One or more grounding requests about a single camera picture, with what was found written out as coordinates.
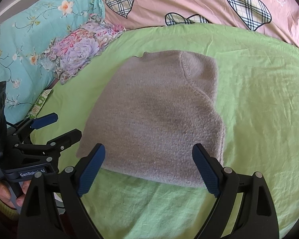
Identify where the light green bed sheet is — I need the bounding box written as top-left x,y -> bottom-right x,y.
31,24 -> 299,238

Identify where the person's left hand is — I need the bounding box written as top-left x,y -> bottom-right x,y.
0,180 -> 30,208

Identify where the purple floral pillow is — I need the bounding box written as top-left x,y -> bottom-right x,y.
39,14 -> 126,84

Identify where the teal floral pillow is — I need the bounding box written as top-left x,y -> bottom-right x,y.
0,0 -> 105,123

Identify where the pink quilt with plaid hearts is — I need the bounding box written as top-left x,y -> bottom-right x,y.
103,0 -> 299,48

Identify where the green white patterned packet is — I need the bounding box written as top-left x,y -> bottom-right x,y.
27,89 -> 52,119

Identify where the beige knitted sweater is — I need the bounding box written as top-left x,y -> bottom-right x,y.
77,50 -> 225,188

